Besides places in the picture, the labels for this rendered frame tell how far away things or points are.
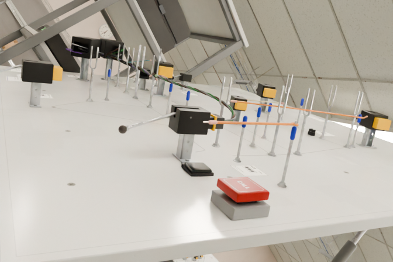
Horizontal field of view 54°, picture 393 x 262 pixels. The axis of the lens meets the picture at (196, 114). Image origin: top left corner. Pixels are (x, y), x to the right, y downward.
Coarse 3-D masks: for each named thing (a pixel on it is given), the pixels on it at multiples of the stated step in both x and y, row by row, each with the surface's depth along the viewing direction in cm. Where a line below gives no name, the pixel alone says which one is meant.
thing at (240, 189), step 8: (216, 184) 50; (224, 184) 49; (232, 184) 49; (240, 184) 49; (248, 184) 50; (256, 184) 50; (232, 192) 47; (240, 192) 47; (248, 192) 47; (256, 192) 48; (264, 192) 48; (240, 200) 46; (248, 200) 47; (256, 200) 48
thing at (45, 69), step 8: (24, 64) 81; (32, 64) 82; (40, 64) 83; (48, 64) 84; (0, 72) 82; (24, 72) 82; (32, 72) 82; (40, 72) 83; (48, 72) 84; (24, 80) 82; (32, 80) 83; (40, 80) 84; (48, 80) 84; (32, 88) 84; (40, 88) 85; (32, 96) 85; (32, 104) 85
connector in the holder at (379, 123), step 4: (376, 120) 95; (380, 120) 94; (384, 120) 94; (388, 120) 94; (376, 124) 94; (380, 124) 94; (384, 124) 94; (388, 124) 94; (376, 128) 94; (380, 128) 94; (384, 128) 95; (388, 128) 95
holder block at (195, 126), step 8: (176, 112) 63; (184, 112) 62; (192, 112) 63; (200, 112) 63; (208, 112) 64; (176, 120) 63; (184, 120) 62; (192, 120) 63; (200, 120) 64; (208, 120) 64; (176, 128) 63; (184, 128) 63; (192, 128) 63; (200, 128) 64
